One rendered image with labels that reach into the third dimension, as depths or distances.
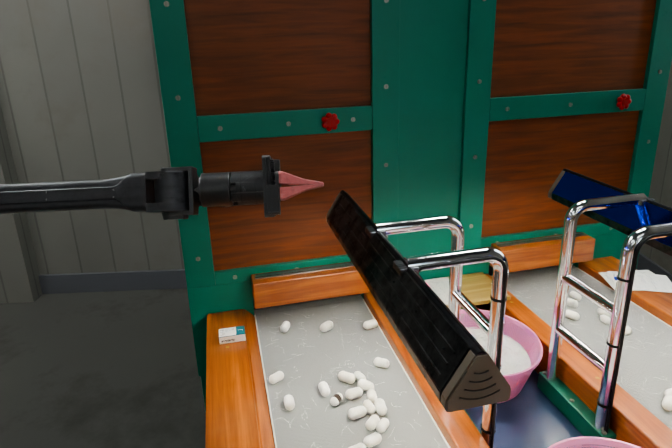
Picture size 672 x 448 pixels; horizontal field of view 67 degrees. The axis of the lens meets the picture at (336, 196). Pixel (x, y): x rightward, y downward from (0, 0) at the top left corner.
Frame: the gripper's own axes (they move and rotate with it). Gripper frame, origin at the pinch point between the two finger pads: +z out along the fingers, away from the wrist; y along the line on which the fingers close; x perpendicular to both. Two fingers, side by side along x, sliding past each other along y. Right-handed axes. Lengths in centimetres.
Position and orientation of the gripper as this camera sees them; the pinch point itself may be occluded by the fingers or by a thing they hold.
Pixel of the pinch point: (318, 184)
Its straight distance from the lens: 86.1
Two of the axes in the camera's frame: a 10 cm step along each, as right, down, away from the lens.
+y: 0.5, 10.0, -0.3
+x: 0.5, -0.3, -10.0
